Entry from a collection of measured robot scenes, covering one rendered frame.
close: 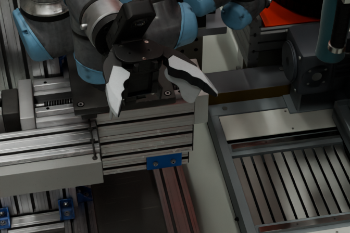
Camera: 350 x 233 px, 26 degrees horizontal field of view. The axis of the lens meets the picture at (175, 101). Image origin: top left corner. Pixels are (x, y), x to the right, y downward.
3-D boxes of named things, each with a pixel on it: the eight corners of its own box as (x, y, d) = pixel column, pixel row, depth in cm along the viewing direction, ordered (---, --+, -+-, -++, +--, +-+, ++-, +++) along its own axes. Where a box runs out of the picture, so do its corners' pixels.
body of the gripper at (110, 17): (165, 101, 113) (133, 55, 121) (172, 55, 108) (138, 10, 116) (117, 111, 110) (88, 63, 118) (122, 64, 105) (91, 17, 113)
